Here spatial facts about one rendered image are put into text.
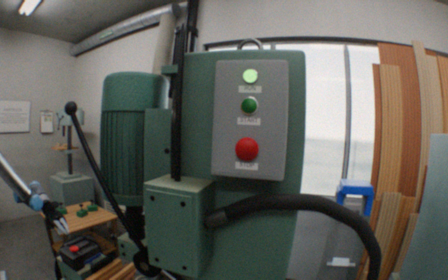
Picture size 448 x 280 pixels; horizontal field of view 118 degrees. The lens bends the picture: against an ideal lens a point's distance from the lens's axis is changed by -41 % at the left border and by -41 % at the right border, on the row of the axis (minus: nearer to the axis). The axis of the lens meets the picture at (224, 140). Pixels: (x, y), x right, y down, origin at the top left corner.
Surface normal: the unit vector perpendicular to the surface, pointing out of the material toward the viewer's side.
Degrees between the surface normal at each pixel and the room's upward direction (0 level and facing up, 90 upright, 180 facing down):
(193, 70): 90
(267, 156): 90
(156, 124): 90
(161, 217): 90
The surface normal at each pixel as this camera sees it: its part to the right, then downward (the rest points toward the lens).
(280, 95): -0.27, 0.04
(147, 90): 0.65, 0.07
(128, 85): 0.18, 0.06
